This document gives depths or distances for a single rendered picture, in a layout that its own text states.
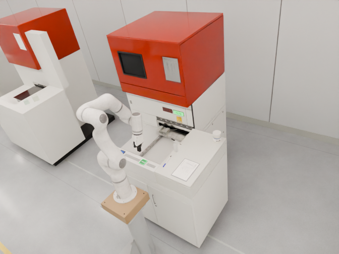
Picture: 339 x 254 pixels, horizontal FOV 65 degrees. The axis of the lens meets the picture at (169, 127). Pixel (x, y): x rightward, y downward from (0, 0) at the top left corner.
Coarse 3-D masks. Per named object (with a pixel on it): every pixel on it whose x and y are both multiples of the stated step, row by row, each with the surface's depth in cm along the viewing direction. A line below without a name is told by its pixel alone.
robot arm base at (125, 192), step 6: (126, 180) 199; (114, 186) 200; (120, 186) 197; (126, 186) 200; (132, 186) 214; (120, 192) 201; (126, 192) 202; (132, 192) 209; (114, 198) 207; (120, 198) 205; (126, 198) 205; (132, 198) 204
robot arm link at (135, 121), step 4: (136, 112) 205; (132, 116) 200; (136, 116) 199; (140, 116) 201; (132, 120) 201; (136, 120) 200; (140, 120) 202; (132, 124) 203; (136, 124) 202; (140, 124) 203; (132, 128) 205; (136, 128) 203; (140, 128) 205
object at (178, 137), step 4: (156, 132) 271; (160, 132) 269; (168, 132) 267; (172, 132) 266; (164, 136) 266; (168, 136) 262; (172, 136) 261; (176, 136) 260; (180, 136) 259; (184, 136) 258; (176, 140) 259; (180, 140) 255
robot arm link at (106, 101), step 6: (102, 96) 171; (108, 96) 172; (90, 102) 170; (96, 102) 169; (102, 102) 170; (108, 102) 172; (114, 102) 175; (120, 102) 182; (78, 108) 169; (84, 108) 166; (96, 108) 172; (102, 108) 173; (108, 108) 176; (114, 108) 178; (120, 108) 181; (78, 114) 167
